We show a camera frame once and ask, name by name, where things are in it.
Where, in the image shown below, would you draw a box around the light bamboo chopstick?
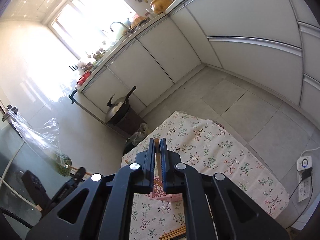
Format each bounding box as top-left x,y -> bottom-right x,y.
154,138 -> 163,187

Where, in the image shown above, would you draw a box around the white kitchen cabinets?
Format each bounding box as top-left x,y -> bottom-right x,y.
80,0 -> 319,123

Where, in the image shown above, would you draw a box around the clear plastic bag on floor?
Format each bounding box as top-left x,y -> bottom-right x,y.
130,123 -> 151,146

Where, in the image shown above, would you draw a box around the pink perforated utensil basket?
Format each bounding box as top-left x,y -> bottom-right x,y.
150,177 -> 183,202

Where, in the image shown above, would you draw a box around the dark brown woven bin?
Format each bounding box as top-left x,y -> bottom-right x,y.
107,108 -> 145,137

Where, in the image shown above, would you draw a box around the floral tablecloth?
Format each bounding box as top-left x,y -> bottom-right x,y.
120,110 -> 290,240

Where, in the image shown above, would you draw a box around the plastic bag with greens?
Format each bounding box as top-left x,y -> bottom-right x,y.
7,110 -> 72,177

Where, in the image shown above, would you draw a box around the black wok with lid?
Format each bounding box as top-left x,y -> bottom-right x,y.
105,86 -> 137,125

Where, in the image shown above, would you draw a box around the red basket on counter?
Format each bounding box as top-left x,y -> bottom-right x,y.
77,71 -> 92,86

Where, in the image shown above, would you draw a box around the chrome sink faucet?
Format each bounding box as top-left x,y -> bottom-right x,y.
110,21 -> 132,33

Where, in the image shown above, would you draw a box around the white power strip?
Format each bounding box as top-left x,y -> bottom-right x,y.
297,155 -> 312,202

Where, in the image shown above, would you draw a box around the yellow ceramic pot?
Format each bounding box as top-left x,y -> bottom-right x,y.
150,0 -> 173,15

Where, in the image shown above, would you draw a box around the white power cable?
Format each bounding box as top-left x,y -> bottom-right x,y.
299,146 -> 320,159

